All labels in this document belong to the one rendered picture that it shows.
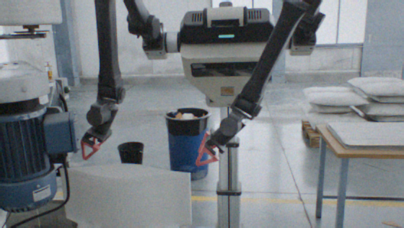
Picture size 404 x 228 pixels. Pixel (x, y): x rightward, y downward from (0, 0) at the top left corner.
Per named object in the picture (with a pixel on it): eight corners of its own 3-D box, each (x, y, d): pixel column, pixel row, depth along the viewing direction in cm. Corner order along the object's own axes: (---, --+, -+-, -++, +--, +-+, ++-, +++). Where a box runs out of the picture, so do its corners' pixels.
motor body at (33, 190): (68, 189, 98) (57, 102, 91) (40, 218, 83) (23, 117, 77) (19, 187, 100) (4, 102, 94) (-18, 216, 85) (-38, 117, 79)
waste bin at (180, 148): (213, 163, 390) (213, 107, 373) (211, 184, 341) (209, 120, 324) (171, 162, 397) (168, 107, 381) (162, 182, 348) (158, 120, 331)
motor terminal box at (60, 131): (80, 149, 98) (75, 109, 95) (80, 163, 88) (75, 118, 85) (48, 153, 95) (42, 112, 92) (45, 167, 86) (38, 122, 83)
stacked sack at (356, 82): (399, 85, 464) (400, 75, 460) (413, 91, 424) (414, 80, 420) (346, 85, 477) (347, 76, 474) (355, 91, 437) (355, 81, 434)
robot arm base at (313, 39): (291, 18, 138) (293, 46, 135) (294, 6, 131) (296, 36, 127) (314, 17, 137) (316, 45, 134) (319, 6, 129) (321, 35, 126)
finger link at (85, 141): (72, 157, 118) (82, 134, 115) (81, 149, 125) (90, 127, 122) (90, 167, 118) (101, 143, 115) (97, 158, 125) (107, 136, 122)
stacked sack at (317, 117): (358, 118, 444) (358, 109, 441) (370, 128, 403) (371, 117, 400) (304, 118, 454) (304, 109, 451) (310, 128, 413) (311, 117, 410)
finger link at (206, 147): (187, 161, 112) (208, 141, 109) (190, 151, 119) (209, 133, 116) (203, 174, 113) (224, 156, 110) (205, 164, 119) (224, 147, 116)
